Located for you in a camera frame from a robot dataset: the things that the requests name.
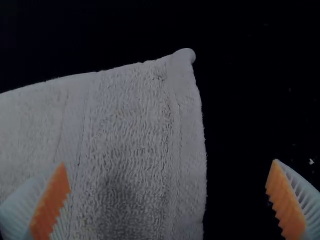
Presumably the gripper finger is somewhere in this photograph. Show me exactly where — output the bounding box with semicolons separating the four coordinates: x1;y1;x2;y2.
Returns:
264;159;320;240
0;161;72;240

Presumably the pale towel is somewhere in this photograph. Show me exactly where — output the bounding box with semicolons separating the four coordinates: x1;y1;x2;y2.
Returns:
0;47;208;240

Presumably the black mat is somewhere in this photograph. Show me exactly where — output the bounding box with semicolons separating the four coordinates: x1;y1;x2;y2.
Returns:
0;0;320;240

